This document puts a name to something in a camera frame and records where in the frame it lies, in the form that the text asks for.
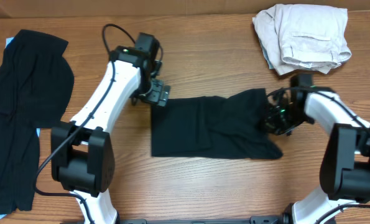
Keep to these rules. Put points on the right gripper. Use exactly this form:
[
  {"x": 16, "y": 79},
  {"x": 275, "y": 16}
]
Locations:
[{"x": 270, "y": 123}]

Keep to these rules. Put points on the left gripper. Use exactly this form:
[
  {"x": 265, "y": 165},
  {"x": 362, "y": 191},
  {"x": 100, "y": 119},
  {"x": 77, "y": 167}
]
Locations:
[{"x": 152, "y": 96}]

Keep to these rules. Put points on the black t-shirt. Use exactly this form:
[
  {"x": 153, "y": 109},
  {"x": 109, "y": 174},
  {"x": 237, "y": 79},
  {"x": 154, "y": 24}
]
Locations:
[{"x": 213, "y": 127}]

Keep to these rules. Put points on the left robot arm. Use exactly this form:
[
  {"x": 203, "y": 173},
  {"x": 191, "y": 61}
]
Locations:
[{"x": 83, "y": 158}]

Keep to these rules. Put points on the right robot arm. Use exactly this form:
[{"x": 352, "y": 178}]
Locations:
[{"x": 345, "y": 168}]

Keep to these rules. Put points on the light blue folded garment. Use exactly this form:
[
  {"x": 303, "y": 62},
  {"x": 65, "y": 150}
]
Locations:
[{"x": 266, "y": 57}]

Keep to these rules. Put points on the folded beige shorts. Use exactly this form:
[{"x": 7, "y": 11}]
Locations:
[{"x": 303, "y": 37}]

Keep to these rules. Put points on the black garment pile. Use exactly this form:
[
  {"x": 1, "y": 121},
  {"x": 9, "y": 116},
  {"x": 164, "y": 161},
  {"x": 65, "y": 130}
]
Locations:
[{"x": 36, "y": 84}]

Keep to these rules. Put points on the light blue cloth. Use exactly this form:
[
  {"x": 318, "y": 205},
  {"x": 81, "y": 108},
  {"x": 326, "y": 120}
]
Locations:
[{"x": 8, "y": 41}]

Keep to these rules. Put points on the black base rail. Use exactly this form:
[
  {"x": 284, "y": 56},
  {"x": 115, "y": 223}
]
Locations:
[{"x": 197, "y": 221}]

